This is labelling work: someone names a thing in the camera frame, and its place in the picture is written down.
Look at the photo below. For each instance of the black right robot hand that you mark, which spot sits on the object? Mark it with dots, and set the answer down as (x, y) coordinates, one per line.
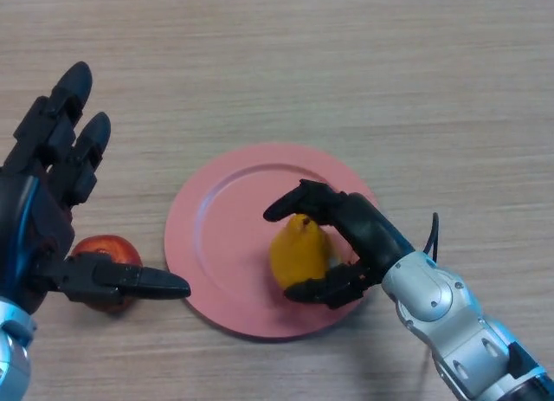
(372, 236)

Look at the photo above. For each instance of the pink round plate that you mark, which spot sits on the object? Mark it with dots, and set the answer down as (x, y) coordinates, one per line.
(229, 228)

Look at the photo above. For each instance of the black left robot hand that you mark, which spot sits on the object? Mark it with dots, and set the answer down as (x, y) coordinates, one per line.
(30, 210)

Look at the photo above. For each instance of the red apple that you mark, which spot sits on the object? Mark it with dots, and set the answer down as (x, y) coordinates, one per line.
(108, 247)

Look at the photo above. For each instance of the yellow pear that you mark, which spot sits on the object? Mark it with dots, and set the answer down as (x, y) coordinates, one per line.
(298, 254)

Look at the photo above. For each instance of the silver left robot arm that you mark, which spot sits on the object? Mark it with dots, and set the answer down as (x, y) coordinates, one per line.
(13, 353)

